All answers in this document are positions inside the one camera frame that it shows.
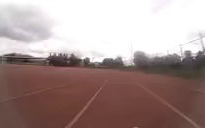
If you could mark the grass strip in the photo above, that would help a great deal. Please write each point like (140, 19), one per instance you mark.
(190, 73)

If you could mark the utility pole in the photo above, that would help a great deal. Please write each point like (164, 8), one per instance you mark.
(202, 43)

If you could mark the row of trees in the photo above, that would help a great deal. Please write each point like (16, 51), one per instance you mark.
(61, 60)

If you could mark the low building with flat roof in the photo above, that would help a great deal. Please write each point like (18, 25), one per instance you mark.
(18, 58)

